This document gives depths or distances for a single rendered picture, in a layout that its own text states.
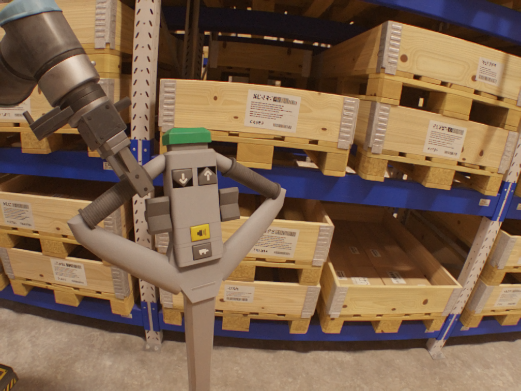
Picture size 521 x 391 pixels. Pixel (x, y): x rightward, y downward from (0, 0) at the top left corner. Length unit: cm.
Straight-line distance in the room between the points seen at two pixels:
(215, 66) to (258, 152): 135
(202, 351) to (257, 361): 125
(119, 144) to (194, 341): 43
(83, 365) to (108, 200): 158
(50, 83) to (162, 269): 35
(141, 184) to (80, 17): 106
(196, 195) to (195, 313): 24
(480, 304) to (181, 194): 200
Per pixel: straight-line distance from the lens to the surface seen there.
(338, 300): 165
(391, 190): 150
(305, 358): 202
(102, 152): 54
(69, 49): 50
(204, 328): 66
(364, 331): 198
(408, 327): 210
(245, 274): 147
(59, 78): 49
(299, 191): 137
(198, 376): 78
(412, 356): 232
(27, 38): 51
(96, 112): 45
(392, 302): 179
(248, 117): 122
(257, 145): 124
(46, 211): 166
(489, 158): 170
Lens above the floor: 150
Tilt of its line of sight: 21 degrees down
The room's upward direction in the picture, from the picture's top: 6 degrees clockwise
